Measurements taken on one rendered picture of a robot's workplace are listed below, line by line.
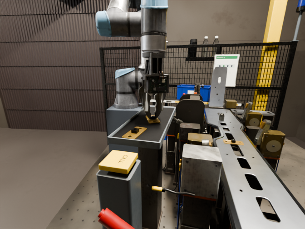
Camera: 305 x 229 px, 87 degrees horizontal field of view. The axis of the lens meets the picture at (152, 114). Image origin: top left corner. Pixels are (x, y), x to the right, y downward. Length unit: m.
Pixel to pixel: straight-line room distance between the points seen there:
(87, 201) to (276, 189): 0.79
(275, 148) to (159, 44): 0.71
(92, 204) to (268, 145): 0.88
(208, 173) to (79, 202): 0.68
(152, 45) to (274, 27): 1.57
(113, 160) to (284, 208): 0.44
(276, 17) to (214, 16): 1.58
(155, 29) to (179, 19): 2.81
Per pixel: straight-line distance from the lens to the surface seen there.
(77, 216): 0.91
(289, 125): 4.13
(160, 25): 0.50
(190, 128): 0.68
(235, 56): 1.81
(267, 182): 0.64
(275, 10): 1.97
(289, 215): 0.56
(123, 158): 0.34
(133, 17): 0.61
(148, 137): 0.43
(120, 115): 0.95
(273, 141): 0.93
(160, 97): 0.53
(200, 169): 0.46
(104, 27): 0.61
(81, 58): 3.54
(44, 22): 3.95
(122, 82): 0.95
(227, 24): 3.42
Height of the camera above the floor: 1.34
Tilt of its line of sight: 16 degrees down
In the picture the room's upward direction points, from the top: straight up
